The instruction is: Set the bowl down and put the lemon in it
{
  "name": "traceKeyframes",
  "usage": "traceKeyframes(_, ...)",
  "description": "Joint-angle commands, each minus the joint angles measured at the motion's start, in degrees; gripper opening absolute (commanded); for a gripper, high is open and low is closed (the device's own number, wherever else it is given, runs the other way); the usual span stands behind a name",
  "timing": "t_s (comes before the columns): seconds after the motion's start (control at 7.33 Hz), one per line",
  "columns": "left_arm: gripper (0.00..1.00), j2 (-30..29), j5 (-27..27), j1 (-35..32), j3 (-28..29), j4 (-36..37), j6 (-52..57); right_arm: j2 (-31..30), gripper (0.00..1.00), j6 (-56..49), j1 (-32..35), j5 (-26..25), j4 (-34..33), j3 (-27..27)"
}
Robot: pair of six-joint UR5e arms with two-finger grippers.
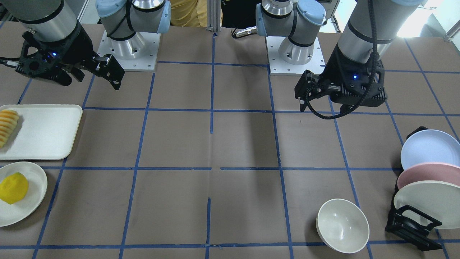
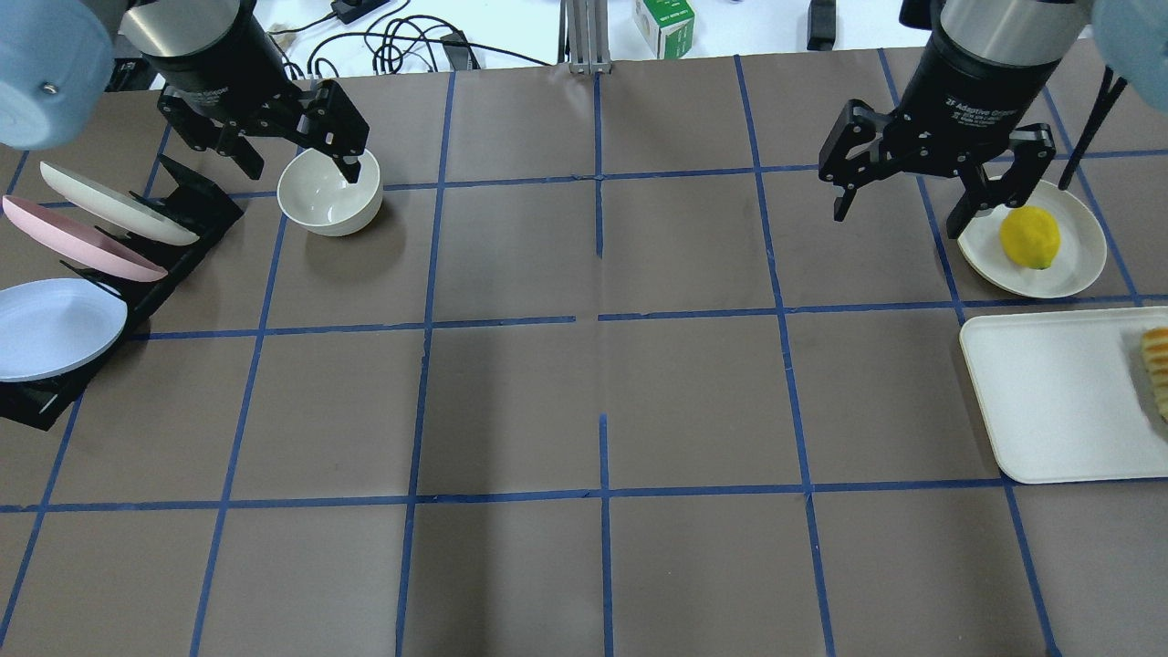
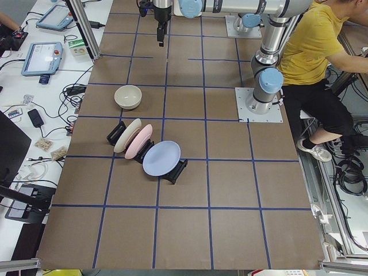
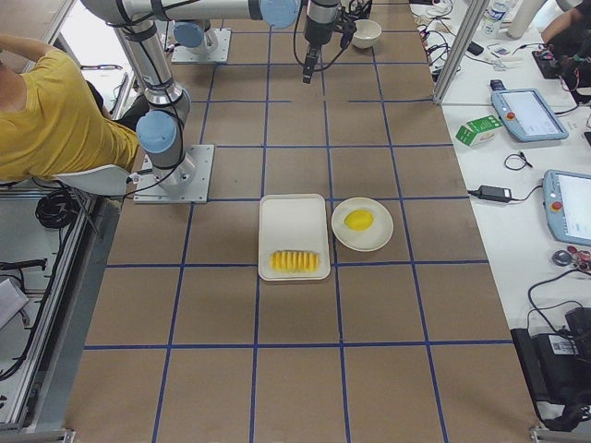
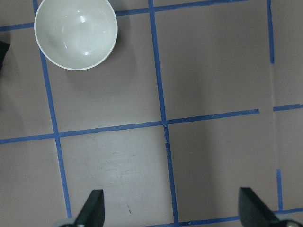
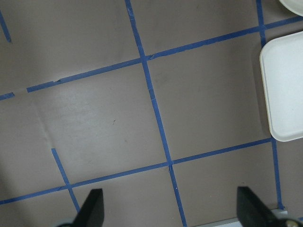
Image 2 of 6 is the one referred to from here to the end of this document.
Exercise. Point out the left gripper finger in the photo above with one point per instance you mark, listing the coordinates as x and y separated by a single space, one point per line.
329 123
203 132

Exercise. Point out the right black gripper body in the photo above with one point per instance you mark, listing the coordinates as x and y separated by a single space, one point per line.
973 84

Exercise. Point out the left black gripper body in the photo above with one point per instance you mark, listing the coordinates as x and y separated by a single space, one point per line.
212 57

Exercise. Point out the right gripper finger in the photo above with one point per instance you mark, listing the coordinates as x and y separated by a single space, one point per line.
855 153
1032 150

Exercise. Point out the cream ceramic bowl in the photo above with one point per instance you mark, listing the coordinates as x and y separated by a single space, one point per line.
313 193

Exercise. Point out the yellow lemon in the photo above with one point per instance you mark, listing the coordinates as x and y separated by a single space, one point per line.
1031 237

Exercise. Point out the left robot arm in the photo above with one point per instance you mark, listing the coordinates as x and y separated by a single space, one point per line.
57 58

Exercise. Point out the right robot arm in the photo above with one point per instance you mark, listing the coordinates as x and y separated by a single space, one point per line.
1129 35

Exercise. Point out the black plate rack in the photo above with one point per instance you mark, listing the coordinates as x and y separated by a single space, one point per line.
197 204

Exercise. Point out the black power adapter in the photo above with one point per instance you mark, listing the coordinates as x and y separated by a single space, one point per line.
349 11

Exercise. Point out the cream round plate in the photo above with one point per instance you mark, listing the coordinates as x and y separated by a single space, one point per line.
1079 262

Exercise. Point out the cream plate in rack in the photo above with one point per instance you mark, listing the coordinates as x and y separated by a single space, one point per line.
115 207

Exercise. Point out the black device on table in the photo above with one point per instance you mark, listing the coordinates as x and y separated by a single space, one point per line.
822 25

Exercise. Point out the pink plate in rack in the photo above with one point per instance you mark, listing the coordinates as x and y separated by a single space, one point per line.
83 244

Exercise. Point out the green white box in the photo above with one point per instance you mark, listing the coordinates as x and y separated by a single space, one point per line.
667 26

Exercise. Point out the grilled bread piece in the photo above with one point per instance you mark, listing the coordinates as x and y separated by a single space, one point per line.
1153 348

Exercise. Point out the light blue plate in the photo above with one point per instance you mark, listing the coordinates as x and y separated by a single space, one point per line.
52 326

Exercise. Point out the cream rectangular tray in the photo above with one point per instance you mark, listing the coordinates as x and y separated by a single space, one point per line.
1064 395

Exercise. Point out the aluminium profile post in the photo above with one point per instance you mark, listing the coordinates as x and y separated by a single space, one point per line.
583 40

